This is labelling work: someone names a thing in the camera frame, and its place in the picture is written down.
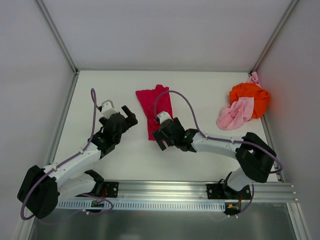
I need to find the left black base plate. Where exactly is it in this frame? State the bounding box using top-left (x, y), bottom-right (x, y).
top-left (74, 180), bottom-right (119, 198)

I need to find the left aluminium frame post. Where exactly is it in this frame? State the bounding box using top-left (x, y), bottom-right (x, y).
top-left (34, 0), bottom-right (78, 75)

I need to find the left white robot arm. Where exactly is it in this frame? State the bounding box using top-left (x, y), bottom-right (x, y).
top-left (17, 105), bottom-right (138, 220)

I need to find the slotted cable duct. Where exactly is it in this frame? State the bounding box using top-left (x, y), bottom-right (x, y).
top-left (56, 198), bottom-right (226, 212)

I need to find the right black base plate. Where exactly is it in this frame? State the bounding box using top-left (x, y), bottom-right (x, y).
top-left (205, 183), bottom-right (252, 200)

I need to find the aluminium frame post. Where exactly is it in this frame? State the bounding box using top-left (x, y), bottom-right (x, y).
top-left (248, 0), bottom-right (300, 74)
top-left (34, 0), bottom-right (78, 75)

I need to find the orange t shirt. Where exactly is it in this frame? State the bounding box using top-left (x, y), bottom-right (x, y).
top-left (229, 82), bottom-right (271, 119)

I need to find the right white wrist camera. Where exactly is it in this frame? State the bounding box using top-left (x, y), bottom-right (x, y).
top-left (155, 111), bottom-right (172, 125)

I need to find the right aluminium frame post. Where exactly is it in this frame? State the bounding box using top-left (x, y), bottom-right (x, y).
top-left (248, 0), bottom-right (300, 74)

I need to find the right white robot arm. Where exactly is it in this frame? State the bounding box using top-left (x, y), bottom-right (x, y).
top-left (152, 117), bottom-right (277, 200)

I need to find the pink t shirt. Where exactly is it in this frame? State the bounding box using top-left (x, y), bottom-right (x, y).
top-left (216, 72), bottom-right (261, 130)

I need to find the aluminium mounting rail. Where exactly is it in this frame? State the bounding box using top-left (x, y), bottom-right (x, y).
top-left (57, 179), bottom-right (300, 203)

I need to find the magenta t shirt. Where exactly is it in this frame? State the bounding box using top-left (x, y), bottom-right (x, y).
top-left (135, 84), bottom-right (173, 141)

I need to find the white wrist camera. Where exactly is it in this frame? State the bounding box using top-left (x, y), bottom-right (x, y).
top-left (155, 111), bottom-right (172, 125)
top-left (98, 99), bottom-right (117, 120)

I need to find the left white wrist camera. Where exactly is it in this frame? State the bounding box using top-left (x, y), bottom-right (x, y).
top-left (98, 99), bottom-right (117, 120)

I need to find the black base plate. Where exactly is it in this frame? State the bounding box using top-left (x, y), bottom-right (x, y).
top-left (74, 180), bottom-right (119, 198)
top-left (205, 183), bottom-right (252, 200)

